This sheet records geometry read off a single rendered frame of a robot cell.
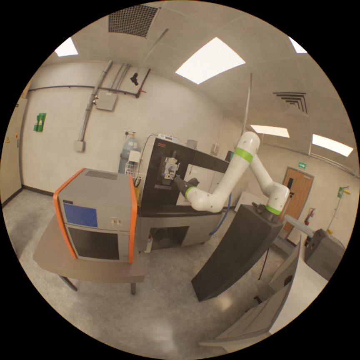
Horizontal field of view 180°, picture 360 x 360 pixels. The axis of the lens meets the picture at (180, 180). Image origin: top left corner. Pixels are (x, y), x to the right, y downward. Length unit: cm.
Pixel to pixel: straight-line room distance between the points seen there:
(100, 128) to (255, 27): 248
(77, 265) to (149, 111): 223
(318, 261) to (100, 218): 159
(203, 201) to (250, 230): 43
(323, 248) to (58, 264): 185
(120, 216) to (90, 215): 13
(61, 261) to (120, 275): 36
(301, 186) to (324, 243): 310
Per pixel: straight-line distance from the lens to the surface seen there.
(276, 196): 81
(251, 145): 66
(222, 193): 65
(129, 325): 137
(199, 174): 127
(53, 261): 85
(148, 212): 115
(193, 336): 146
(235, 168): 64
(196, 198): 57
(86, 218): 52
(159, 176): 108
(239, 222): 90
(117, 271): 73
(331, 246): 138
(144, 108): 221
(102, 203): 46
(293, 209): 424
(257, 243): 82
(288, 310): 83
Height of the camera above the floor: 137
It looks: 13 degrees down
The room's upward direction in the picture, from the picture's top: 17 degrees clockwise
